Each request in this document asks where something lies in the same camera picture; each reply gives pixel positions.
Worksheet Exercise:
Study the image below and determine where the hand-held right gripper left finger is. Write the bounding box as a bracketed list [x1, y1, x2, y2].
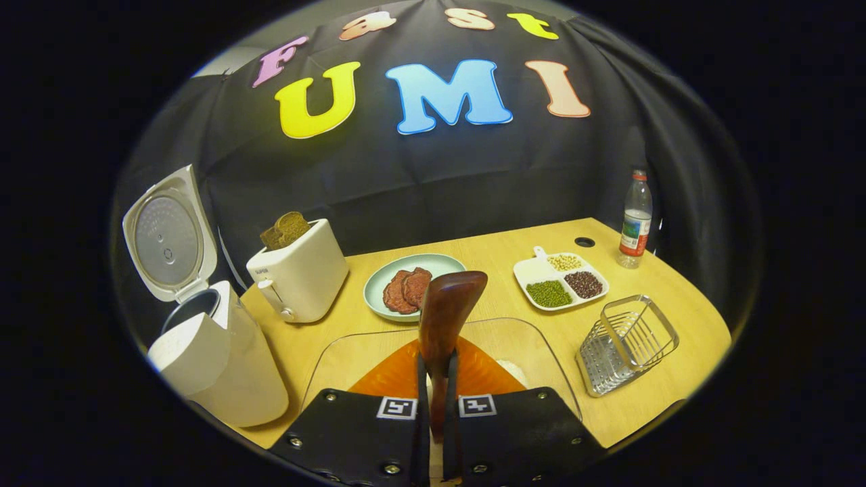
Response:
[269, 337, 432, 487]

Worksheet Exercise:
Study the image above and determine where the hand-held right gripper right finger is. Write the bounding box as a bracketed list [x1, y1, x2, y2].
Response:
[443, 337, 608, 487]

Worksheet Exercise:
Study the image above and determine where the white rice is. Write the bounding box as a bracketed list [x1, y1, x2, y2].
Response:
[497, 358, 530, 390]

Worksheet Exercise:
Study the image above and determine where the metal wire chopstick holder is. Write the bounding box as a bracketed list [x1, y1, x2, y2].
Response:
[576, 294, 680, 397]

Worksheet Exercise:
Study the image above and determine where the white rice cooker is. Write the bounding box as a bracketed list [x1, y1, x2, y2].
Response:
[122, 164, 290, 428]

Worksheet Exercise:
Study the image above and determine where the brown wooden spoon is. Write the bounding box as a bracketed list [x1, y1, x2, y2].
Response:
[418, 271, 488, 444]

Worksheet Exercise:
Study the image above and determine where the pile of green mung beans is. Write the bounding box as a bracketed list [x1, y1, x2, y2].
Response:
[526, 280, 573, 308]

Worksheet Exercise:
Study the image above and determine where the brown meat slice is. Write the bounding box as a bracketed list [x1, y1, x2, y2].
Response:
[403, 267, 432, 308]
[383, 270, 420, 315]

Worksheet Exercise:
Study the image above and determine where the pile of dark red beans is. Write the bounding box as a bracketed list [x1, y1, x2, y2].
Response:
[564, 271, 604, 300]

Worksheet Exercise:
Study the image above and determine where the white toaster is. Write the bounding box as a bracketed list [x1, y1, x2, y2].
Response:
[246, 218, 350, 324]

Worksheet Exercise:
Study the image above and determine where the white divided dish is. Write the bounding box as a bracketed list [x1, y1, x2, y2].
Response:
[513, 246, 610, 312]

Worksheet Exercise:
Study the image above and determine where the pale green plate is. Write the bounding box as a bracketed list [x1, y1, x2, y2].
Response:
[363, 254, 468, 323]

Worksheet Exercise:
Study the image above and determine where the clear plastic water bottle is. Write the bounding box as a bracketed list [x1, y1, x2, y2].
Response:
[617, 169, 654, 270]

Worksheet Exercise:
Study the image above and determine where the black backdrop cloth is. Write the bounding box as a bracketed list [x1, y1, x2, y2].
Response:
[112, 0, 765, 352]

